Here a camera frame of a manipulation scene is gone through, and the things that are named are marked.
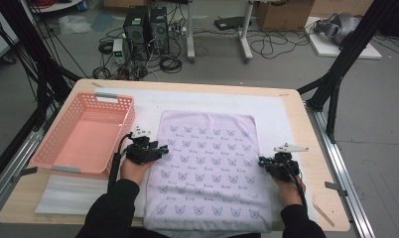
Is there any pink plastic basket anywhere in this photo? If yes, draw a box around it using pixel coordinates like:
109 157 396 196
28 92 137 176

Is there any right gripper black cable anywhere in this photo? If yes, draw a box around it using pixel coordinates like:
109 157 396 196
283 153 309 212

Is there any black computer tower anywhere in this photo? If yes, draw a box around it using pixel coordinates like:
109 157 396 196
123 5 152 61
150 7 171 56

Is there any grey metal bracket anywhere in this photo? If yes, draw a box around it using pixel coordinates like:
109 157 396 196
10 167 39 183
325 180 349 197

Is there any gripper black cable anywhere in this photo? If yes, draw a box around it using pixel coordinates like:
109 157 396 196
107 132 134 192
283 153 309 212

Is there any white grid mat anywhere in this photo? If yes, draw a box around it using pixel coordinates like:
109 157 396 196
35 87 313 222

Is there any lilac printed towel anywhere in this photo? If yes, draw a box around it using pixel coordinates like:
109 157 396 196
143 109 274 238

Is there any black flat device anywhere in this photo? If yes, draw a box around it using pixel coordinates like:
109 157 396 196
213 16 253 32

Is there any person's right hand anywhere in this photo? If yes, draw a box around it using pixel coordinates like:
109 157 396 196
271 175 307 208

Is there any white power supply unit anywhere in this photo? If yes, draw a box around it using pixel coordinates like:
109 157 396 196
112 38 127 65

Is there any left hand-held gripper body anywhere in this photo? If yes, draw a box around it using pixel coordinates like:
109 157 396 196
125 126 161 166

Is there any grey headset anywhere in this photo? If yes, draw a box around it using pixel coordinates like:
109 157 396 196
313 12 362 46

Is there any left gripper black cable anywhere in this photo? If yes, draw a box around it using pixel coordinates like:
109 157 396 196
107 132 134 192

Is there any black frame stand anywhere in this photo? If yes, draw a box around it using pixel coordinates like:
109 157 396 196
0 0 82 127
296 0 399 144

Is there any white floor board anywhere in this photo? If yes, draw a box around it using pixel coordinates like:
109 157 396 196
305 16 383 60

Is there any clear plastic bag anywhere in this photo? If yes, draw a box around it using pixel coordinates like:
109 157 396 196
58 14 92 36

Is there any coiled black cable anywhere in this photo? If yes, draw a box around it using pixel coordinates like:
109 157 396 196
91 65 112 80
159 56 183 74

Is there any aluminium rail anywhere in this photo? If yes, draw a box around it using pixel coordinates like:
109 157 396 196
0 128 47 216
305 102 375 238

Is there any white table leg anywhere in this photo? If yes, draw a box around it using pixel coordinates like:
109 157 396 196
186 0 196 63
238 0 255 63

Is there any person's left hand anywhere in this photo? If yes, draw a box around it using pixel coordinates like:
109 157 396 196
119 159 156 186

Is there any cardboard box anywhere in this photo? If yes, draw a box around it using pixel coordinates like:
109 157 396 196
255 0 316 33
310 0 375 18

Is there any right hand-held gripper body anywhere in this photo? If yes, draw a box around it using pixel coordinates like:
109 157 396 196
264 142 310 182

